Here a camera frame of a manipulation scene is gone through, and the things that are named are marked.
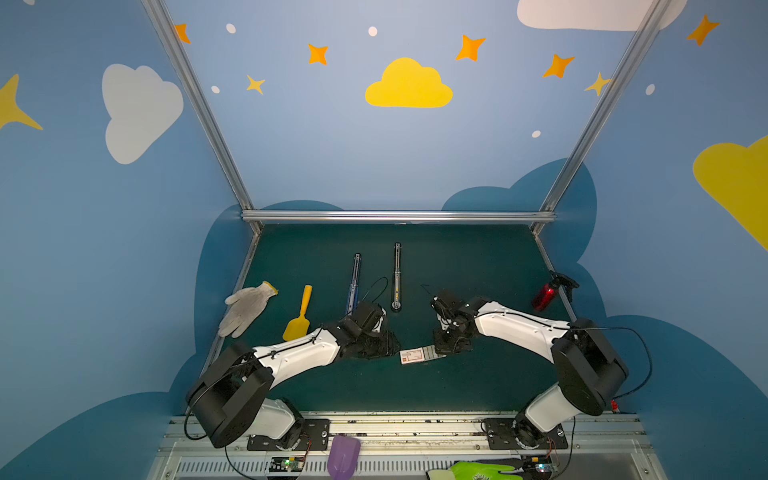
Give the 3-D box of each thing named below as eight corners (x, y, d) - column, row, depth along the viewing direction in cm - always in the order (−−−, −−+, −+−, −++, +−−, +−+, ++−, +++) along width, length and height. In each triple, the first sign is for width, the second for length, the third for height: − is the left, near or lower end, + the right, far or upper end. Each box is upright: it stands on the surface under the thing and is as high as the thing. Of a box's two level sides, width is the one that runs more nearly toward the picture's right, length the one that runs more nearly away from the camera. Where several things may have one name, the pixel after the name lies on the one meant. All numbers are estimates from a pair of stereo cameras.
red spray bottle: (528, 307, 102) (552, 276, 87) (531, 301, 103) (555, 269, 89) (549, 319, 99) (578, 288, 85) (551, 312, 101) (580, 281, 86)
